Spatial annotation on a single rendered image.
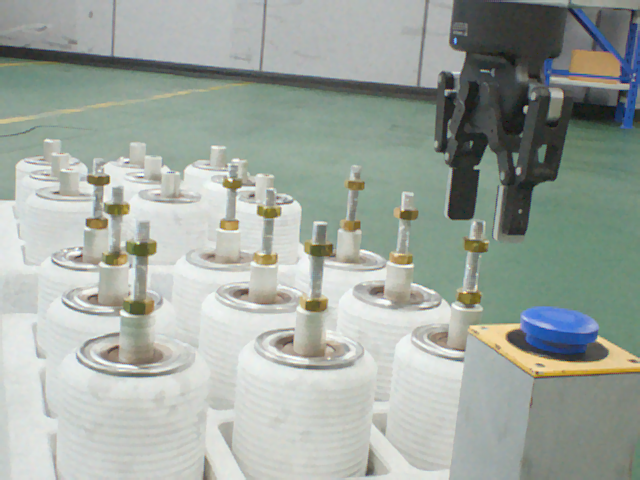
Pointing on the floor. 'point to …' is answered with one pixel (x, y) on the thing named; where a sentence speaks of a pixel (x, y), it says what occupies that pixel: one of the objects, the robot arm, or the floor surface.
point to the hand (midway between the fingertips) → (484, 211)
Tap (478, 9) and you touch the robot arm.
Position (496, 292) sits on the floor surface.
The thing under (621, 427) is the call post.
